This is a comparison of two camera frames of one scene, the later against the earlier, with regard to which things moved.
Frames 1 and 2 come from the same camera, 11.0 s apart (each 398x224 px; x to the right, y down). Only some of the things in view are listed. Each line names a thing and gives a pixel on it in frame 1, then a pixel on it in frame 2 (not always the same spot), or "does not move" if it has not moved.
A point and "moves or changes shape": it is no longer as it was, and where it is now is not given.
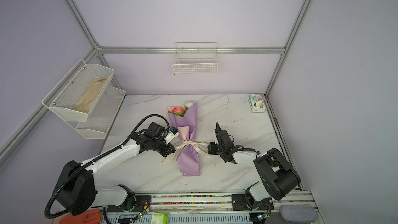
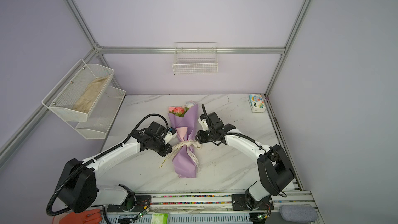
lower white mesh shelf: [100, 121] does not move
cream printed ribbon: [178, 144] moves or changes shape
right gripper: [211, 148] to [198, 138]
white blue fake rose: [189, 103] does not move
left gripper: [167, 151] does not move
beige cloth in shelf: [91, 95] does not move
